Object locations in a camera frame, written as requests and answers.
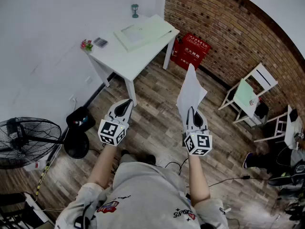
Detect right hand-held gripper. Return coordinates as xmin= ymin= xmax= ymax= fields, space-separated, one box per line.
xmin=182 ymin=106 xmax=213 ymax=156

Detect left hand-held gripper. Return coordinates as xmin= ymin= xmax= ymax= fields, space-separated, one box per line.
xmin=97 ymin=99 xmax=133 ymax=147

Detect white A4 paper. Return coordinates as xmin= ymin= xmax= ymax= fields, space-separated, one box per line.
xmin=176 ymin=63 xmax=208 ymax=119

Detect pale green cutting mat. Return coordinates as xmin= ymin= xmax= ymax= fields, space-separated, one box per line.
xmin=113 ymin=14 xmax=177 ymax=52

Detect person's left forearm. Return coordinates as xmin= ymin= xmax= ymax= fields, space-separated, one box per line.
xmin=87 ymin=142 xmax=118 ymax=189

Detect person's right forearm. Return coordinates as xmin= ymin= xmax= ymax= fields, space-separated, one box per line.
xmin=187 ymin=153 xmax=211 ymax=206

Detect black bin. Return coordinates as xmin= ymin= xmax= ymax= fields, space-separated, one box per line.
xmin=66 ymin=106 xmax=96 ymax=133

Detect white table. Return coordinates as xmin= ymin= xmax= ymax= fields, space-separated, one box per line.
xmin=87 ymin=14 xmax=181 ymax=107

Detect person's right shoe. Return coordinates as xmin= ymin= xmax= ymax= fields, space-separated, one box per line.
xmin=142 ymin=153 xmax=157 ymax=166

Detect pale green board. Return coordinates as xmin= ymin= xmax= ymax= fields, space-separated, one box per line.
xmin=233 ymin=78 xmax=257 ymax=107

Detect black floor fan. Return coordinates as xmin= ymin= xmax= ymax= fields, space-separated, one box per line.
xmin=0 ymin=116 xmax=91 ymax=170

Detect black bag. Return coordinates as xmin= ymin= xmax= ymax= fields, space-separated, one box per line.
xmin=254 ymin=101 xmax=270 ymax=119

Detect grey calculator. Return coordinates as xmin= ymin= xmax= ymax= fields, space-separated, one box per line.
xmin=93 ymin=37 xmax=109 ymax=49

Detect red fire extinguisher box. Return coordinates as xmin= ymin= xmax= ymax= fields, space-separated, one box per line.
xmin=177 ymin=32 xmax=212 ymax=71

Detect small potted red flowers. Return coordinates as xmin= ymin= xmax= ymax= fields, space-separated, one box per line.
xmin=80 ymin=39 xmax=94 ymax=53

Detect red fire extinguisher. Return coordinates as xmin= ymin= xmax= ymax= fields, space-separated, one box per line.
xmin=170 ymin=37 xmax=183 ymax=62

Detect person in white shirt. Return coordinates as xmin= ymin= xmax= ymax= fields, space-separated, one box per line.
xmin=54 ymin=160 xmax=230 ymax=229

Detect white chair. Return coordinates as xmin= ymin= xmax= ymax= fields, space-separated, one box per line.
xmin=218 ymin=62 xmax=278 ymax=128
xmin=253 ymin=104 xmax=304 ymax=150

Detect white plastic jug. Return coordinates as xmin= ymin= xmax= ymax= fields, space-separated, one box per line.
xmin=23 ymin=159 xmax=48 ymax=172

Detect black metal rack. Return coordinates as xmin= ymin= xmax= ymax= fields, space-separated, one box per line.
xmin=0 ymin=191 xmax=56 ymax=229

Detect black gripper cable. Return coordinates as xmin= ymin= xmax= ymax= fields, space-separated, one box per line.
xmin=164 ymin=157 xmax=189 ymax=176

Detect black floor cable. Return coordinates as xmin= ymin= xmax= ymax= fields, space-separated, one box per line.
xmin=207 ymin=175 xmax=270 ymax=188

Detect yellow black striped cable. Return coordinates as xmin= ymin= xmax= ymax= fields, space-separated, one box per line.
xmin=35 ymin=162 xmax=51 ymax=197

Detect black harness strap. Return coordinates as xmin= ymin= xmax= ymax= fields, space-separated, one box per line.
xmin=73 ymin=203 xmax=97 ymax=229

